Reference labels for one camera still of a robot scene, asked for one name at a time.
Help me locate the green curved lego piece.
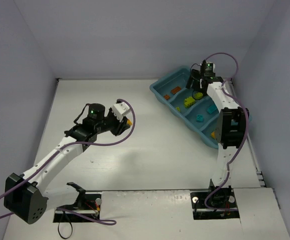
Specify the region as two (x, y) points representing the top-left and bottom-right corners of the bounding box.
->
(192, 92), (204, 100)

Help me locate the small green square lego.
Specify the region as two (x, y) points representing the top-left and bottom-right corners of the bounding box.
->
(183, 96), (196, 109)

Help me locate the green yellow blue lego stack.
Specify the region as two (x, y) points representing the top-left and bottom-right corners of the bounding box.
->
(126, 119), (133, 126)

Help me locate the blue square lego brick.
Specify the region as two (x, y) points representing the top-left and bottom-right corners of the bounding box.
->
(196, 114), (204, 123)

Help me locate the orange lego plate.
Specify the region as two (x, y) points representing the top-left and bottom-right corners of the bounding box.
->
(210, 131), (216, 139)

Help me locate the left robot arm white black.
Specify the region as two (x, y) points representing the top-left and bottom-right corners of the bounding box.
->
(3, 99), (135, 225)

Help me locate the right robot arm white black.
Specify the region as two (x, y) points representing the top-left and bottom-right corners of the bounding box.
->
(186, 60), (249, 198)

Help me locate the teal divided plastic tray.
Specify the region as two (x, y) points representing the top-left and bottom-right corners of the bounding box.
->
(150, 66), (219, 149)

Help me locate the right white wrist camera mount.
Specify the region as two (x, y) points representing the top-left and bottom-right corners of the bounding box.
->
(201, 60), (215, 72)

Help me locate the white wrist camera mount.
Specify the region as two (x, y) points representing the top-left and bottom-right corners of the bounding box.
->
(201, 60), (215, 72)
(111, 99), (131, 122)

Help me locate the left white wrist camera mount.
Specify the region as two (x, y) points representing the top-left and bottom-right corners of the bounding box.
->
(111, 99), (131, 122)

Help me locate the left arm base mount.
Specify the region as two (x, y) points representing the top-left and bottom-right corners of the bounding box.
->
(53, 182), (102, 223)

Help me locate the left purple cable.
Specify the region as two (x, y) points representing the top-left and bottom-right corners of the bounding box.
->
(0, 98), (136, 226)

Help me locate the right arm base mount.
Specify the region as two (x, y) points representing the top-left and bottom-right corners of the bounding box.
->
(190, 188), (240, 221)

